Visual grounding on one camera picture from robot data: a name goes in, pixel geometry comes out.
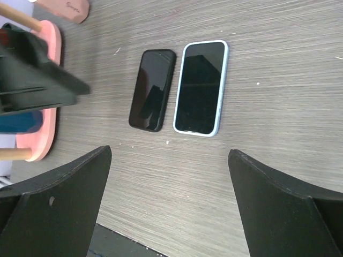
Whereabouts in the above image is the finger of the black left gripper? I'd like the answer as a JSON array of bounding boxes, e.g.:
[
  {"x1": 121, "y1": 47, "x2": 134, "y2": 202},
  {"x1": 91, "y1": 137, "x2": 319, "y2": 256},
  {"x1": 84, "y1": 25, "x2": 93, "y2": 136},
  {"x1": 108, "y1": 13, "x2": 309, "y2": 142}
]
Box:
[{"x1": 1, "y1": 23, "x2": 91, "y2": 115}]

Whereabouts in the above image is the pink tiered shelf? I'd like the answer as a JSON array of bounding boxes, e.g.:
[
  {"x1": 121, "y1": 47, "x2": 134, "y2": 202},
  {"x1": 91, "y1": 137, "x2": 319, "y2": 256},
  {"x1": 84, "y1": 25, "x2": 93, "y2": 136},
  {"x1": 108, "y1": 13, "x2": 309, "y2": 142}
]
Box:
[{"x1": 1, "y1": 3, "x2": 62, "y2": 162}]

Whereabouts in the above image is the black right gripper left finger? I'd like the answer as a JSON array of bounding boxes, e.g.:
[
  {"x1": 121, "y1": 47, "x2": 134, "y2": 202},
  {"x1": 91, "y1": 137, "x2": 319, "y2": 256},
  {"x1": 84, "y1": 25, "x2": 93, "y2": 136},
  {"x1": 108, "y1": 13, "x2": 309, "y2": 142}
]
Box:
[{"x1": 1, "y1": 146, "x2": 111, "y2": 256}]

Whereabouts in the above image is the blue cup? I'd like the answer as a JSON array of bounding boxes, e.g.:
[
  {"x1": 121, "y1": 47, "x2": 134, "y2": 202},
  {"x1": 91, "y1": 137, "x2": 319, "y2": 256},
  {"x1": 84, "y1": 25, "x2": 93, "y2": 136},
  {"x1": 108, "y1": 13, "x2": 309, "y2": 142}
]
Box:
[{"x1": 1, "y1": 110, "x2": 43, "y2": 134}]

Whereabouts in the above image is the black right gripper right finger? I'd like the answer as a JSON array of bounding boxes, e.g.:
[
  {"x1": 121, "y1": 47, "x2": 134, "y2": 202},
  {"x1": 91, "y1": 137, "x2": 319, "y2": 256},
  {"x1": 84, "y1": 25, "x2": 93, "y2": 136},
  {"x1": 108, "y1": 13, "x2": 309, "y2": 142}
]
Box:
[{"x1": 228, "y1": 149, "x2": 342, "y2": 256}]

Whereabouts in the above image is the black phone case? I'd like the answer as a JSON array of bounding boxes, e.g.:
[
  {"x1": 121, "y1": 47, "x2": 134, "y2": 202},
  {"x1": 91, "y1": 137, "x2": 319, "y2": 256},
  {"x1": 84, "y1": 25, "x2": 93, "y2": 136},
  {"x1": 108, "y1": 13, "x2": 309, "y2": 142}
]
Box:
[{"x1": 128, "y1": 49, "x2": 177, "y2": 133}]

